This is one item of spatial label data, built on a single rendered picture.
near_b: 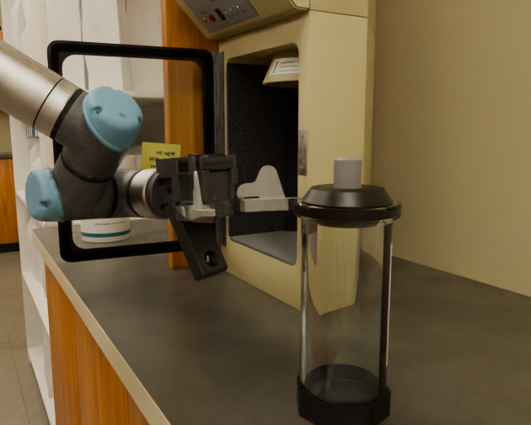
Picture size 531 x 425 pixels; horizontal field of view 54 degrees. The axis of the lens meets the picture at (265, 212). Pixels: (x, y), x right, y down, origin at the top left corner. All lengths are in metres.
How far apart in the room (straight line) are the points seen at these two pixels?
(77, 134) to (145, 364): 0.30
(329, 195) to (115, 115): 0.30
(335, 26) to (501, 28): 0.38
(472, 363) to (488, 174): 0.48
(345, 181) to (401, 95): 0.77
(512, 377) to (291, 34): 0.58
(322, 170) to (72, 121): 0.38
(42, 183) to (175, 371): 0.30
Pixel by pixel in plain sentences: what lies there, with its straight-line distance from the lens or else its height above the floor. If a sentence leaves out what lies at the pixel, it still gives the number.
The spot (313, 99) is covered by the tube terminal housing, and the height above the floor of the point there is 1.28.
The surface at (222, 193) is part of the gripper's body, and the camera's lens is 0.69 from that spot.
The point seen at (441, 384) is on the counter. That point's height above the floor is 0.94.
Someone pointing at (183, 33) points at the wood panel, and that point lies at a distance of 1.13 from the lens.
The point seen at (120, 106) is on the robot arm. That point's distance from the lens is 0.69.
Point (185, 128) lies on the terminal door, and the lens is 1.06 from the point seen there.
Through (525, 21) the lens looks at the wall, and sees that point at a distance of 1.10.
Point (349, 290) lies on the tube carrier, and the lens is 0.51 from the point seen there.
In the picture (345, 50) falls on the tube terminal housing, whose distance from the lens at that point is 0.86.
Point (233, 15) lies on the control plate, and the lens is 0.95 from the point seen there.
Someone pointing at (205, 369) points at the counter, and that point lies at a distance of 0.69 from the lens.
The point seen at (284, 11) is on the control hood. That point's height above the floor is 1.41.
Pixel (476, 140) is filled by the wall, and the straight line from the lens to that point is 1.14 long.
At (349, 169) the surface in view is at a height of 1.20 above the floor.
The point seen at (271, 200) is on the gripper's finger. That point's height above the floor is 1.15.
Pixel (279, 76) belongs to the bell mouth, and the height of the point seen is 1.33.
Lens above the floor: 1.24
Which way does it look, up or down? 9 degrees down
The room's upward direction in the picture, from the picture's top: straight up
